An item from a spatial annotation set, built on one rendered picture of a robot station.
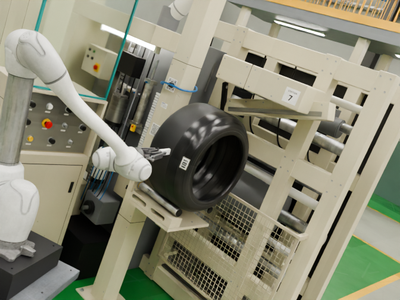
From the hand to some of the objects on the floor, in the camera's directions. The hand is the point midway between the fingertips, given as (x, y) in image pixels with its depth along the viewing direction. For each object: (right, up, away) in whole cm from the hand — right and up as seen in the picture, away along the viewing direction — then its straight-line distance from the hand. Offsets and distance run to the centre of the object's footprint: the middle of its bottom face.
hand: (164, 152), depth 218 cm
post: (-48, -99, +71) cm, 131 cm away
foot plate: (-48, -99, +71) cm, 131 cm away
